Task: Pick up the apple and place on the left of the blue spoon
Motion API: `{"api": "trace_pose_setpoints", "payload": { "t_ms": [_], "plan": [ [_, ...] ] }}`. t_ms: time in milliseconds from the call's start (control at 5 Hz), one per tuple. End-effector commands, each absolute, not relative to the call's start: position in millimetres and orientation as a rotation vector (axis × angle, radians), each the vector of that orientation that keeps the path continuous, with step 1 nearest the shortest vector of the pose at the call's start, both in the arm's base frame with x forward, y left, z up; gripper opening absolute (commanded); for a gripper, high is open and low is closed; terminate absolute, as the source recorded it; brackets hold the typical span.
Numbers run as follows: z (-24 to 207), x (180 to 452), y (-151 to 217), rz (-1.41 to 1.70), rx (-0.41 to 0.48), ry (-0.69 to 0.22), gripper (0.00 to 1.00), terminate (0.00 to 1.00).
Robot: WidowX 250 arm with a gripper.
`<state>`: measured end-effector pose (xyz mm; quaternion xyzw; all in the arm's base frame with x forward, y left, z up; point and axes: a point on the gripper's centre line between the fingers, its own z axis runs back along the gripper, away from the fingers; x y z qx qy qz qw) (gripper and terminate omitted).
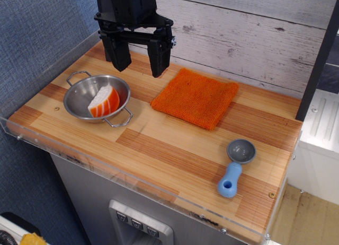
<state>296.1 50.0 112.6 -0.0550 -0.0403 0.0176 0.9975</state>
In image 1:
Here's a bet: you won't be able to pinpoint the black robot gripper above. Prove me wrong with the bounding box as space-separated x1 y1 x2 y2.
94 0 176 78

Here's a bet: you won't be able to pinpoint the blue grey toy spoon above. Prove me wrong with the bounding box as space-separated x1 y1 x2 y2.
217 139 256 198

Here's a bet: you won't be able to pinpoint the orange knitted cloth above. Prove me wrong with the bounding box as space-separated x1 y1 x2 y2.
150 68 239 130

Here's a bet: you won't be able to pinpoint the clear acrylic table guard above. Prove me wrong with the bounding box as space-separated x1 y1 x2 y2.
7 34 306 244

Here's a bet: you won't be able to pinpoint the silver toy fridge cabinet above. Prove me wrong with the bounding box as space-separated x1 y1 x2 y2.
52 155 241 244

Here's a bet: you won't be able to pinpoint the grey dispenser button panel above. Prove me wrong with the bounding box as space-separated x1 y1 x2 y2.
109 199 174 244

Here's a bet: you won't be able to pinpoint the white ridged side counter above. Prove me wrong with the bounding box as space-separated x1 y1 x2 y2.
287 90 338 204

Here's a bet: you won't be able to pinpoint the yellow object bottom left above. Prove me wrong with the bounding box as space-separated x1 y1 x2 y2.
20 233 47 245

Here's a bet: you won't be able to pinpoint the stainless steel bowl with handles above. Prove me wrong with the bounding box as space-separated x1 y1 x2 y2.
64 71 133 127

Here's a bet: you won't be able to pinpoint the dark vertical post right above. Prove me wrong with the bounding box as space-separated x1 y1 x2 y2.
295 0 338 121

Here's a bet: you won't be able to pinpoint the black braided cable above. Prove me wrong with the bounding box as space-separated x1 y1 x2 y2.
0 230 17 245

